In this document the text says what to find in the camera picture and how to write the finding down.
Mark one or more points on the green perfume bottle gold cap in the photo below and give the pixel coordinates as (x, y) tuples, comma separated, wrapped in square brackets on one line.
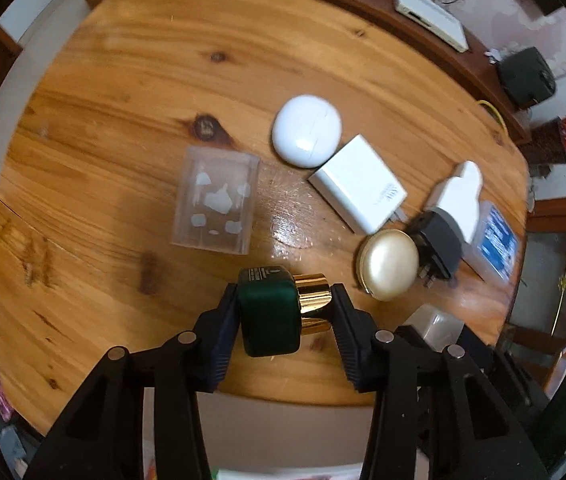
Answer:
[(268, 320)]

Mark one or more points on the translucent white plastic box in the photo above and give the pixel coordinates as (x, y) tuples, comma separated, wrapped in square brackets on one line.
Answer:
[(433, 325)]

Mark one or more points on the wooden chair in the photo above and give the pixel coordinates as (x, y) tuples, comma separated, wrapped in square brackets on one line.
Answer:
[(558, 365)]

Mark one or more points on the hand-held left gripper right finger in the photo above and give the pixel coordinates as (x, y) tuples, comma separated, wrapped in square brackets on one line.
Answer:
[(348, 330)]

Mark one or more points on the yellow round bin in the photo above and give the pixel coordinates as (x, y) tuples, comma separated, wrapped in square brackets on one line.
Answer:
[(497, 116)]

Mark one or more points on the clear box with blue label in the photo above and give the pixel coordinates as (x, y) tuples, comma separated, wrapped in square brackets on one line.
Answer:
[(498, 240)]

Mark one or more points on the white power adapter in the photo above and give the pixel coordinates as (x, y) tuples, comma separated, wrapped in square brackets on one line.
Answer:
[(358, 182)]

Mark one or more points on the dark brown woven basket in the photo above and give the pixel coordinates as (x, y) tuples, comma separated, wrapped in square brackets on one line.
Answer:
[(550, 142)]

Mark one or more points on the black plug adapter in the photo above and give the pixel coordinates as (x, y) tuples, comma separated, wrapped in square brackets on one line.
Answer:
[(438, 242)]

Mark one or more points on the black box speaker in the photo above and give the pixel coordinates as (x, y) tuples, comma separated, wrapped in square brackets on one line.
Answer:
[(525, 77)]

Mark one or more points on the white round earbuds case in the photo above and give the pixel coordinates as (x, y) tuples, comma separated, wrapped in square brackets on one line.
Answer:
[(305, 130)]

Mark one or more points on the white set-top box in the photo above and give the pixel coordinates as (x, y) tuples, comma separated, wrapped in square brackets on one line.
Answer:
[(430, 15)]

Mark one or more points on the clear acrylic block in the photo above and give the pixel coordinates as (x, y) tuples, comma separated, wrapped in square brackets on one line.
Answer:
[(215, 200)]

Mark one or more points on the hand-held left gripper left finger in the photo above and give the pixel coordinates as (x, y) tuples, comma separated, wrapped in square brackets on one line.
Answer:
[(223, 322)]

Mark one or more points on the white rounded plug adapter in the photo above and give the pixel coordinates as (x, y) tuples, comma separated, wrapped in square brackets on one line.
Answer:
[(458, 195)]

